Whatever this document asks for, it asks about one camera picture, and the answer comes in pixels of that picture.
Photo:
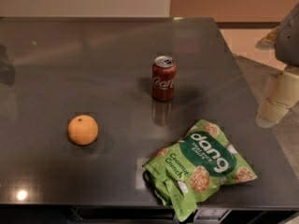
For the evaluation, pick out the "red coke can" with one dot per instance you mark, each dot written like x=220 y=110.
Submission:
x=163 y=78

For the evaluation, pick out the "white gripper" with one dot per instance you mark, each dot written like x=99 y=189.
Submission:
x=288 y=41

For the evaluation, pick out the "orange fruit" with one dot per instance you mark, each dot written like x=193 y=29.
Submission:
x=83 y=130

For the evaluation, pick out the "green rice chips bag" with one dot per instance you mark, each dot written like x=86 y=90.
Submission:
x=195 y=167

